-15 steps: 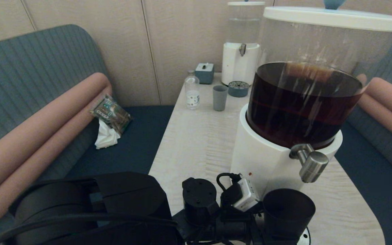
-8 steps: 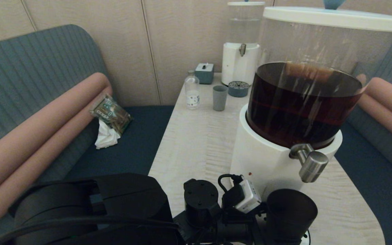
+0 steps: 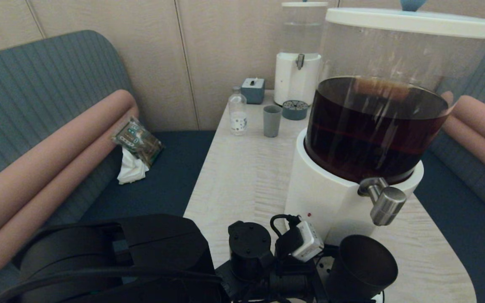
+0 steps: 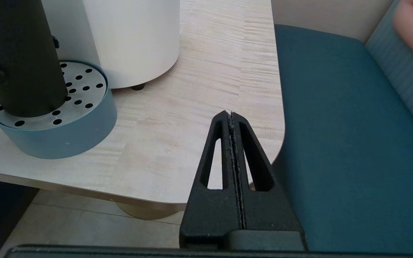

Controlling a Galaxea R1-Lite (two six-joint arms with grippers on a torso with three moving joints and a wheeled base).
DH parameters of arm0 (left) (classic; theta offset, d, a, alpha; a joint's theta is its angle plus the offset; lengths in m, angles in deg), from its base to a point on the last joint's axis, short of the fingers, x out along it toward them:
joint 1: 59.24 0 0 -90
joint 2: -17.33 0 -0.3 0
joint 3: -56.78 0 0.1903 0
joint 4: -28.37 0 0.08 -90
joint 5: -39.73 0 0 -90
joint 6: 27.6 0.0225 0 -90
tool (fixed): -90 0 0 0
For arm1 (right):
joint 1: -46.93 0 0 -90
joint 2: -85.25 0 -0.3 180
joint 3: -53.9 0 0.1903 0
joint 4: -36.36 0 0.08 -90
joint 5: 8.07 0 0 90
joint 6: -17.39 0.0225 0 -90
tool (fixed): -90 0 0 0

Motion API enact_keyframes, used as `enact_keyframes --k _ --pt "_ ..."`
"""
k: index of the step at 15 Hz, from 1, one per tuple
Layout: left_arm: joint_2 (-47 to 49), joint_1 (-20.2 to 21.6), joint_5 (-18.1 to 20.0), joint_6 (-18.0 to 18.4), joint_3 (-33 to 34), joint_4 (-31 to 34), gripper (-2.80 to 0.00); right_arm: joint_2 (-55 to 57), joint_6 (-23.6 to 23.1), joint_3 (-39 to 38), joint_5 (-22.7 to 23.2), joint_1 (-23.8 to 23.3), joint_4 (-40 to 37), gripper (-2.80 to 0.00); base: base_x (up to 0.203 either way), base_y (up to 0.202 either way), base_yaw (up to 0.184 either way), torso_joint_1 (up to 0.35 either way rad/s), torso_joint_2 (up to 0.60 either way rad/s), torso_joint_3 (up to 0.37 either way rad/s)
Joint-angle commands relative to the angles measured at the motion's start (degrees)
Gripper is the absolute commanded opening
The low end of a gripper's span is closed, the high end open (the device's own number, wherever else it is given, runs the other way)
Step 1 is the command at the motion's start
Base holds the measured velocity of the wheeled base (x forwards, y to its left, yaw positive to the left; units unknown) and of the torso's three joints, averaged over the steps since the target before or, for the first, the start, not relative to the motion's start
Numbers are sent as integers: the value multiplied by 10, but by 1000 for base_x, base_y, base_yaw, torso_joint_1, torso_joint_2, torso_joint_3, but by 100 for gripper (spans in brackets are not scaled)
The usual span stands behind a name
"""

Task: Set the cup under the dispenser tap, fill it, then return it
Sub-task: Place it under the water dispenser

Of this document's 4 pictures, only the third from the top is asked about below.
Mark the large tea dispenser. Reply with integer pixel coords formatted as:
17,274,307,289
284,20,485,258

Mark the blue-grey upholstered sofa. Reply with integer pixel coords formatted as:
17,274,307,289
0,30,217,303
413,36,485,303

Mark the white crumpled tissue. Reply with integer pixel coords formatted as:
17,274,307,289
117,147,150,185

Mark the large white lid blue knob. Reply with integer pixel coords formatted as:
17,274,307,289
325,0,485,40

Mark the clear plastic bottle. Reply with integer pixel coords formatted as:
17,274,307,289
229,87,248,136

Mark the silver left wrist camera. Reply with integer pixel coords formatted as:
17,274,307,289
291,221,324,262

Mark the small round drip tray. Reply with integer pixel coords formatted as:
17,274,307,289
282,100,309,121

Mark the small white dispenser lid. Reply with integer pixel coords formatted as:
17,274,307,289
281,0,328,8

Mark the black left camera cable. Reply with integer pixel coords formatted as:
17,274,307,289
270,214,302,239

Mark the green snack packet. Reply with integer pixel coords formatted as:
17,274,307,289
111,117,164,167

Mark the black cup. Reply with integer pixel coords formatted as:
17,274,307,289
326,235,399,303

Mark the grey cup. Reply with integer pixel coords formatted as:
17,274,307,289
263,105,282,138

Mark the large metal dispenser tap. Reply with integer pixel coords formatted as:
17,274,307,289
358,177,407,226

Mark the blue-grey tissue box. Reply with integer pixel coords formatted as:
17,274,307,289
241,78,266,105

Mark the small water dispenser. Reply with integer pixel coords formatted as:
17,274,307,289
274,7,327,107

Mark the large round perforated drip tray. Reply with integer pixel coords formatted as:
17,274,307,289
310,248,385,303

